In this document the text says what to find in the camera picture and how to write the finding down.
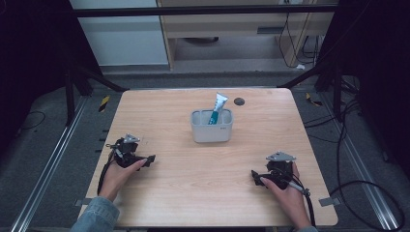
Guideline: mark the person's right hand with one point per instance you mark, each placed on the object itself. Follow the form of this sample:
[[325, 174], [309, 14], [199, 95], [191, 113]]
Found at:
[[290, 203]]

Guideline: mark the white and teal toothpaste tube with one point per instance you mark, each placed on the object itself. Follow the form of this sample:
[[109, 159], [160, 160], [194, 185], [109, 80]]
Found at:
[[219, 104]]

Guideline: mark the metal floor rail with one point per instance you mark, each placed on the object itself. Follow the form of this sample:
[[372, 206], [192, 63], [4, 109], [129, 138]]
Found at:
[[48, 167], [364, 170]]

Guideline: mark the black stand leg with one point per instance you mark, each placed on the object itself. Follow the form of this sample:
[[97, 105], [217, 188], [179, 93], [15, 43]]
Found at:
[[70, 96], [336, 93]]

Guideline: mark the black horizontal frame bar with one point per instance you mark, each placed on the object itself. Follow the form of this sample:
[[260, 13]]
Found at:
[[193, 11]]

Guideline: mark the dark round table grommet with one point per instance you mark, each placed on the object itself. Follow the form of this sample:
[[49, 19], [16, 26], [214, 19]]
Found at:
[[239, 101]]

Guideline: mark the grey metal table bracket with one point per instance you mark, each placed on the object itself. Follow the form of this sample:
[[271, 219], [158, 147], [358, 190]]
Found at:
[[329, 201], [80, 202]]

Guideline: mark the light wooden desk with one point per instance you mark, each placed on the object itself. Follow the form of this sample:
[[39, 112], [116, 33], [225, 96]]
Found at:
[[225, 22]]

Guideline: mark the grey plastic holder box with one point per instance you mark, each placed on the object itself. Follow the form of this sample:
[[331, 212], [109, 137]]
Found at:
[[211, 132]]

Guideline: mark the yellow and black tape strip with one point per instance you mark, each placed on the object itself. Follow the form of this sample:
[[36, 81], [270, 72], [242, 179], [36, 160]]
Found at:
[[313, 100], [103, 103]]

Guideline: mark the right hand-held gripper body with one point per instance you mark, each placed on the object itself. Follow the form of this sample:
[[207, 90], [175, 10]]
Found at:
[[280, 168]]

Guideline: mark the black curtain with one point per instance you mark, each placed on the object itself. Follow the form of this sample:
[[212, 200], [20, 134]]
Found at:
[[32, 64], [380, 64]]

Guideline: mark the white cabinet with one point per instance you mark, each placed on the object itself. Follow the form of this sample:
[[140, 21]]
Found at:
[[122, 42]]

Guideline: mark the person's left hand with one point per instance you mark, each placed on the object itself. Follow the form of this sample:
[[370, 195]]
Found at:
[[114, 180]]

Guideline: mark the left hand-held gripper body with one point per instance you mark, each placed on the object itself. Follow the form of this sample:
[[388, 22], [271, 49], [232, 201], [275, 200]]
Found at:
[[126, 152]]

